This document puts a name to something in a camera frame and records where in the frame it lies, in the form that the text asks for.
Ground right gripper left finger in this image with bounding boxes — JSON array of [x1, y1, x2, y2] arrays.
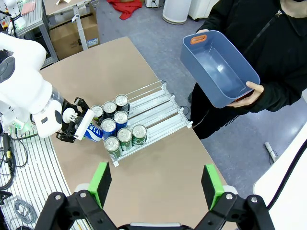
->
[[35, 161, 118, 230]]

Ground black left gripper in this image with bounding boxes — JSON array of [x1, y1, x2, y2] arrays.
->
[[56, 97, 91, 143]]

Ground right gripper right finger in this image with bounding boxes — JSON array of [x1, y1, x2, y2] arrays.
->
[[194, 164, 275, 230]]

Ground blue white Pocari Sweat can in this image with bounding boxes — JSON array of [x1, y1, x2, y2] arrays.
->
[[83, 122, 103, 143]]

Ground green slim beverage can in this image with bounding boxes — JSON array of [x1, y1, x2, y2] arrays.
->
[[117, 127, 133, 151], [104, 136, 123, 159], [131, 124, 148, 146]]

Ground blue plastic bin orange handles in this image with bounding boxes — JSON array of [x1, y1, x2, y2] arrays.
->
[[179, 30, 261, 109]]

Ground person's left forearm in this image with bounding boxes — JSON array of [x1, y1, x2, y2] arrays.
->
[[246, 82, 303, 114]]

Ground person's right forearm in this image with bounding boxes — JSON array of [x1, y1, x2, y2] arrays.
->
[[196, 0, 243, 32]]

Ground black slim beverage can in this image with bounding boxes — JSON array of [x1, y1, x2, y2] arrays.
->
[[102, 100, 118, 119], [114, 94, 130, 113]]

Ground blue slim beverage can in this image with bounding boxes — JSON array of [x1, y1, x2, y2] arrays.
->
[[113, 110, 129, 130], [100, 118, 118, 141]]

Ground person's left hand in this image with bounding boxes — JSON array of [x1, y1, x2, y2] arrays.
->
[[226, 81, 265, 108]]

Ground white power strip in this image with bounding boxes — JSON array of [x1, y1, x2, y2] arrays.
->
[[265, 141, 279, 163]]

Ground large cardboard box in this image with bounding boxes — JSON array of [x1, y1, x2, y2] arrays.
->
[[49, 11, 100, 60]]

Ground white rounded table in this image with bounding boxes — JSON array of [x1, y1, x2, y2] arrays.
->
[[253, 115, 307, 230]]

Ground wood top desk white leg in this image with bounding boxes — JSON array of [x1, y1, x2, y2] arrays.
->
[[43, 0, 96, 51]]

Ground red cloth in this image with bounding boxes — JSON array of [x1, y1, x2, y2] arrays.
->
[[106, 0, 143, 21]]

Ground pink sheet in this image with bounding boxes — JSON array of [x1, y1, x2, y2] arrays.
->
[[21, 1, 36, 15]]

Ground white cylindrical air purifier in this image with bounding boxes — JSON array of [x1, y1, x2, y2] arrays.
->
[[162, 0, 192, 25]]

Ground person in black jacket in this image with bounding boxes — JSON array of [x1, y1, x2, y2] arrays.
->
[[187, 0, 307, 140]]

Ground white cabinet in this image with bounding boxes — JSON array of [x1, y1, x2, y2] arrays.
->
[[188, 0, 220, 21]]

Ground white grooved base plate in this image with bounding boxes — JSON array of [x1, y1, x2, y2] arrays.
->
[[0, 129, 84, 230]]

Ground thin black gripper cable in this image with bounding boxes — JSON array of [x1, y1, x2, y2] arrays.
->
[[266, 138, 307, 211]]

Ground white wire can rack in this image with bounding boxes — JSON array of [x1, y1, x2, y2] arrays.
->
[[92, 80, 194, 168]]

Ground grey cable coil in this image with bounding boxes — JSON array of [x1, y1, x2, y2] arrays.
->
[[13, 200, 38, 225]]

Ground aluminium frame rack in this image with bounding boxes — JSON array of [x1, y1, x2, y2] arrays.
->
[[0, 0, 59, 69]]

